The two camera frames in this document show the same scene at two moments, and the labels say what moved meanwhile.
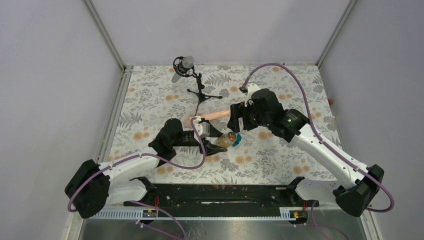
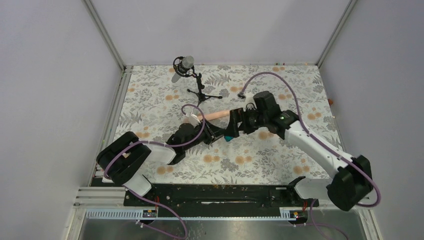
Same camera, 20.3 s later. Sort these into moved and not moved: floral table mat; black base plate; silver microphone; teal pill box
Moved: teal pill box
Not moved: black base plate; floral table mat; silver microphone
